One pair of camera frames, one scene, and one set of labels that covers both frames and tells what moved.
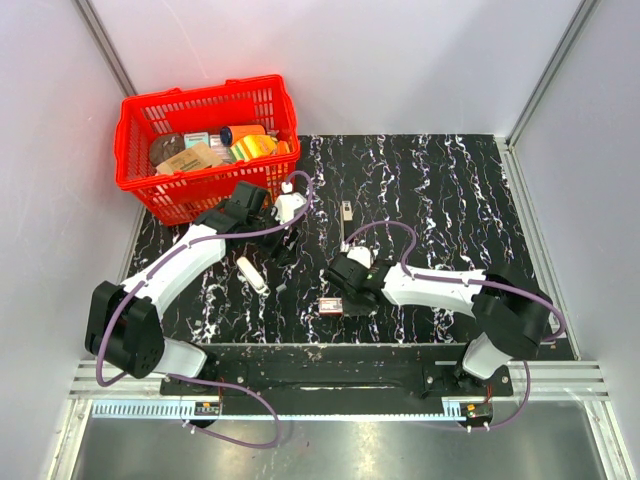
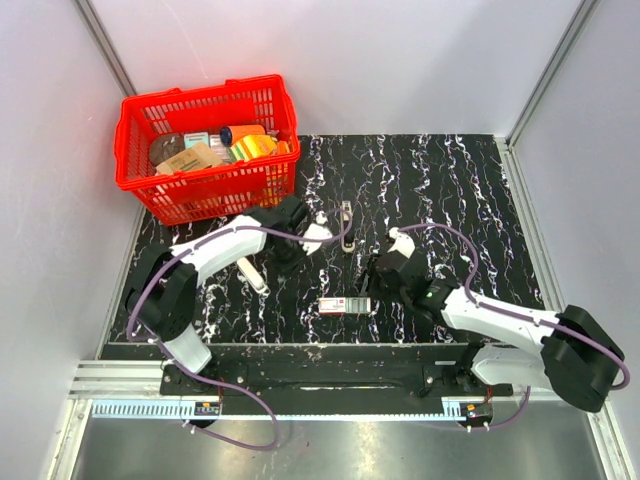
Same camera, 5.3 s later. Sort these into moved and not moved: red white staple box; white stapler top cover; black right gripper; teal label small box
Moved: black right gripper
Not moved: red white staple box; teal label small box; white stapler top cover
